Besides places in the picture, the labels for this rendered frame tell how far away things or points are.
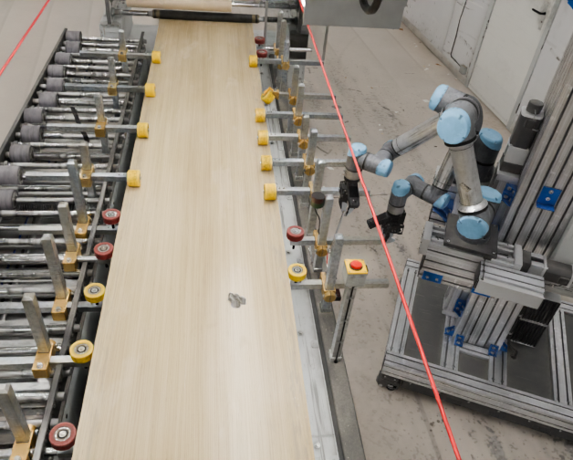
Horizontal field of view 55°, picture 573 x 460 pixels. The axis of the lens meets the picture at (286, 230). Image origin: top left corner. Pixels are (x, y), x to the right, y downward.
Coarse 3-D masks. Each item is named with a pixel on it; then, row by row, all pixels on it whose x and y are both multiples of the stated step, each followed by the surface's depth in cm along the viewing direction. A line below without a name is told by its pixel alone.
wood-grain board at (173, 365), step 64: (192, 64) 376; (192, 128) 312; (256, 128) 318; (128, 192) 263; (192, 192) 267; (256, 192) 272; (128, 256) 230; (192, 256) 233; (256, 256) 236; (128, 320) 204; (192, 320) 207; (256, 320) 210; (128, 384) 184; (192, 384) 186; (256, 384) 188; (128, 448) 167; (192, 448) 169; (256, 448) 171
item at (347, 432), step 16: (272, 64) 434; (272, 80) 424; (288, 144) 346; (304, 208) 297; (304, 224) 287; (304, 256) 275; (320, 304) 243; (320, 320) 238; (320, 336) 233; (320, 352) 233; (336, 368) 220; (336, 384) 214; (336, 400) 209; (352, 400) 210; (336, 416) 204; (352, 416) 204; (336, 432) 204; (352, 432) 200; (352, 448) 195
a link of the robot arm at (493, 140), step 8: (480, 136) 261; (488, 136) 259; (496, 136) 261; (480, 144) 262; (488, 144) 259; (496, 144) 258; (480, 152) 263; (488, 152) 261; (496, 152) 262; (480, 160) 265; (488, 160) 264
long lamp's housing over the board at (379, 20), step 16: (304, 0) 61; (320, 0) 62; (336, 0) 62; (352, 0) 62; (368, 0) 62; (384, 0) 62; (400, 0) 62; (304, 16) 63; (320, 16) 63; (336, 16) 63; (352, 16) 63; (368, 16) 63; (384, 16) 64; (400, 16) 64
